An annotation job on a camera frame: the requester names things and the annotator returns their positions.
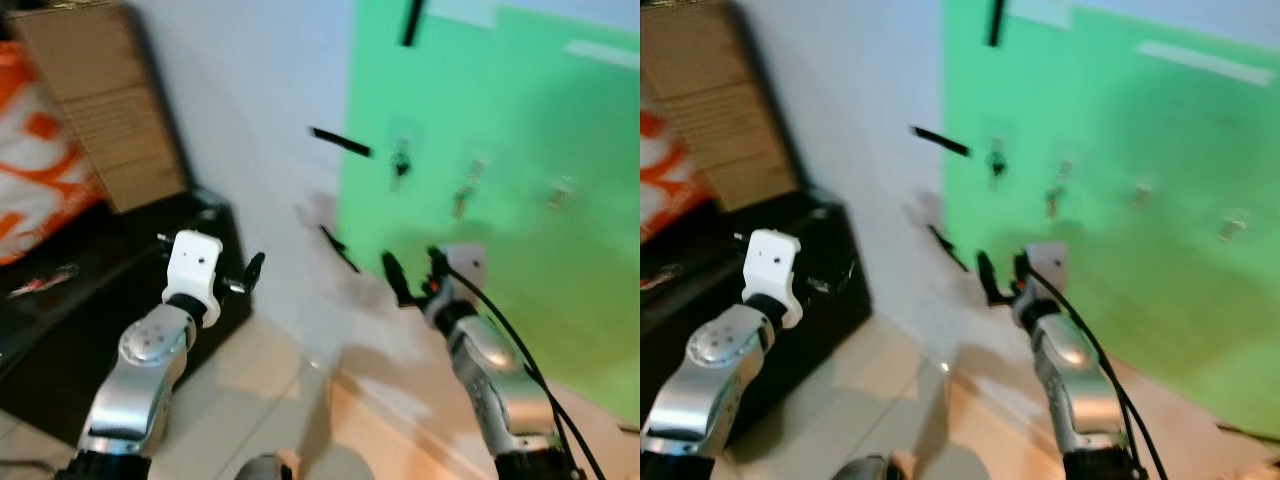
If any narrow white tape strip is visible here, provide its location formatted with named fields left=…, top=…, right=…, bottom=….
left=1136, top=40, right=1267, bottom=90
left=564, top=40, right=641, bottom=72

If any brown cardboard box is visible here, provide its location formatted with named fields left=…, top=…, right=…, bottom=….
left=640, top=0, right=807, bottom=214
left=8, top=0, right=193, bottom=214

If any grey robot leg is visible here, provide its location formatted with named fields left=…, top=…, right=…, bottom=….
left=834, top=452, right=917, bottom=480
left=234, top=452, right=302, bottom=480

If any green wall sheet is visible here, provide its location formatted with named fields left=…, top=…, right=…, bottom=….
left=335, top=0, right=641, bottom=423
left=940, top=0, right=1280, bottom=443

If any black cabinet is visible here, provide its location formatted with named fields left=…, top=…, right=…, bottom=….
left=0, top=188, right=254, bottom=447
left=640, top=185, right=872, bottom=443

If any orange and white bag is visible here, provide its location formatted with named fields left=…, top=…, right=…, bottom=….
left=0, top=40, right=103, bottom=267
left=640, top=105, right=717, bottom=242

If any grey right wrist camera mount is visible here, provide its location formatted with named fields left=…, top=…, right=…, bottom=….
left=440, top=243, right=489, bottom=288
left=1026, top=240, right=1070, bottom=287

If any silver key bunch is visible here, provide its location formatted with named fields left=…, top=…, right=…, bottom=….
left=1044, top=160, right=1076, bottom=220
left=452, top=158, right=491, bottom=220

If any red and white small item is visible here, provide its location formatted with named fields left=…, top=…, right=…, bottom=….
left=642, top=264, right=698, bottom=293
left=8, top=264, right=82, bottom=299

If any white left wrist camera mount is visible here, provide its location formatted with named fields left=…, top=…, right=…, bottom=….
left=163, top=230, right=224, bottom=317
left=742, top=229, right=807, bottom=330

